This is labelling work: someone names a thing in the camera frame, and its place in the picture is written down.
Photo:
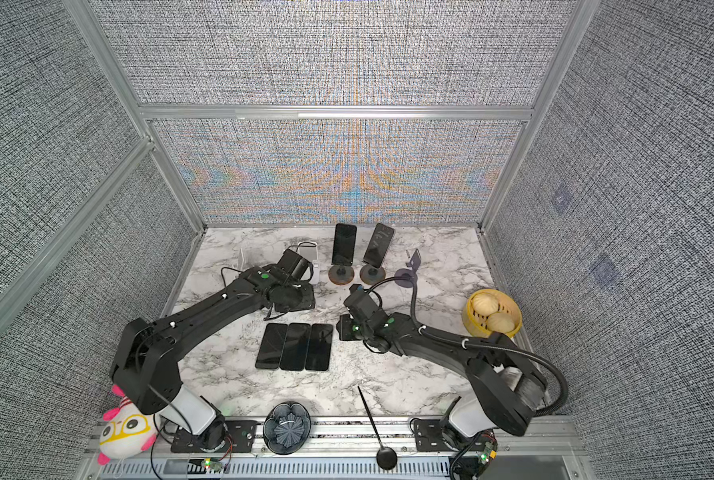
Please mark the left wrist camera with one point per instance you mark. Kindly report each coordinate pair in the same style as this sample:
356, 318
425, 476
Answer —
295, 266

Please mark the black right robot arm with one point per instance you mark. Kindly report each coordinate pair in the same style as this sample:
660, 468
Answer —
510, 386

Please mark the aluminium frame corner post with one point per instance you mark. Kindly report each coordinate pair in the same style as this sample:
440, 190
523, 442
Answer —
89, 27

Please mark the black long spoon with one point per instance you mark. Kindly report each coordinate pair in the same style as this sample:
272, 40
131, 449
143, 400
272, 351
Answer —
386, 457

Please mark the black phone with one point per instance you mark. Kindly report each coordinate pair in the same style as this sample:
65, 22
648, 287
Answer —
319, 347
271, 347
295, 348
378, 245
344, 244

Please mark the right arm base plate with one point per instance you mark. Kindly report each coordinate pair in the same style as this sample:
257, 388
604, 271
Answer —
437, 435

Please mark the purple round phone stand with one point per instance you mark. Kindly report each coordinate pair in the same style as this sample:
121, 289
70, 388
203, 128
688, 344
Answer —
407, 277

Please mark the round wooden phone stand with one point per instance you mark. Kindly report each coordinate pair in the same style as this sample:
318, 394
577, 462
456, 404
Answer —
341, 274
371, 275

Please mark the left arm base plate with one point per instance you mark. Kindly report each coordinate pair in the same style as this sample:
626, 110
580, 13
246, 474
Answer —
229, 435

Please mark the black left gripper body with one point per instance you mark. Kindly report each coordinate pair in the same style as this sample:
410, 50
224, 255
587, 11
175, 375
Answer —
298, 299

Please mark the beige bun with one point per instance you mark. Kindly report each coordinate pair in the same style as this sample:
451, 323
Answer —
484, 304
501, 322

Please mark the yellow bowl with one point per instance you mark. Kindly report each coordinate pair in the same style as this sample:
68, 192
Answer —
475, 324

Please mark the white flat phone stand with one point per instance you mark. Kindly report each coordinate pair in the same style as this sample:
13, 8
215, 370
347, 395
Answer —
310, 251

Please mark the white folding phone stand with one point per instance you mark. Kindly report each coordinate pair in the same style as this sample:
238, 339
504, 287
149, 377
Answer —
250, 257

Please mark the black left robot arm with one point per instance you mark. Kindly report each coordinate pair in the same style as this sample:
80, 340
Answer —
145, 366

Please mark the dark glass flower dish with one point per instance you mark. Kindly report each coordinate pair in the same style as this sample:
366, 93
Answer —
286, 428

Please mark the pink white plush toy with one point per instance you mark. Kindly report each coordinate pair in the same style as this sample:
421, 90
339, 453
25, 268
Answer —
126, 433

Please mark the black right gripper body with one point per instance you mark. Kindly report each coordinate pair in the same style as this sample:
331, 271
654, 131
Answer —
348, 330

